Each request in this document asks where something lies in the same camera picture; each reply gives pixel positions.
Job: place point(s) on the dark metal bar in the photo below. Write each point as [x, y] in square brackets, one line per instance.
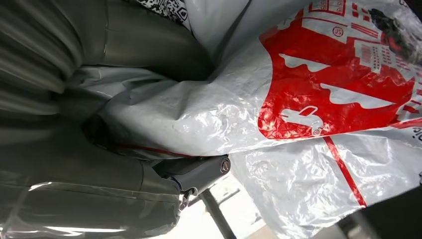
[216, 214]

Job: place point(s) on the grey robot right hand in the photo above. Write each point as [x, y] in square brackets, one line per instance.
[82, 198]

